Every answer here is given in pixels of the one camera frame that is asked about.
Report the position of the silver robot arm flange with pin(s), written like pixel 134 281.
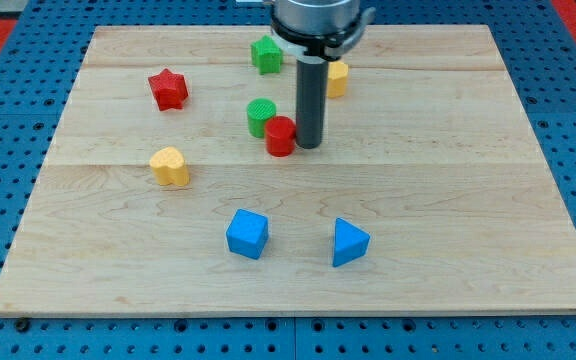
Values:
pixel 316 31

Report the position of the green star block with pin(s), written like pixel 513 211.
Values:
pixel 266 56

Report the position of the red star block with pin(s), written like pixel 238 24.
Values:
pixel 169 89

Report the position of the red cylinder block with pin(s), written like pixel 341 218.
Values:
pixel 280 132

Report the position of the blue cube block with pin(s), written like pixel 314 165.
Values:
pixel 247 233

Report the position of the green cylinder block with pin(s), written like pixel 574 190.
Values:
pixel 258 112

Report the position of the blue triangle block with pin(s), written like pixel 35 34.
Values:
pixel 350 242

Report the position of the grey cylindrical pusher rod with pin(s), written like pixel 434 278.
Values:
pixel 311 88

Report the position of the wooden board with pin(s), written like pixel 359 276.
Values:
pixel 430 151

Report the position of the yellow hexagon block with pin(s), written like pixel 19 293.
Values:
pixel 337 79

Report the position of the yellow heart block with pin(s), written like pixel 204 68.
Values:
pixel 169 167

